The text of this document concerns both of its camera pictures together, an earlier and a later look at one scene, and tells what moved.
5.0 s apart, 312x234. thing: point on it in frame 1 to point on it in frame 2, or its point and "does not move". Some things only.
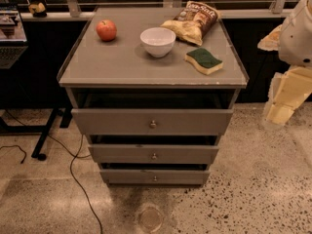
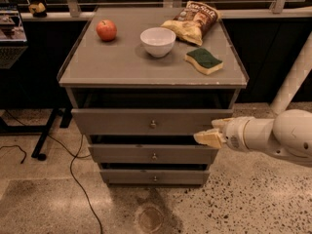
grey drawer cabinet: [153, 89] does not move
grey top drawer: [152, 122] does not move
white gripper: [296, 39] to [234, 134]
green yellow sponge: [204, 60] does not move
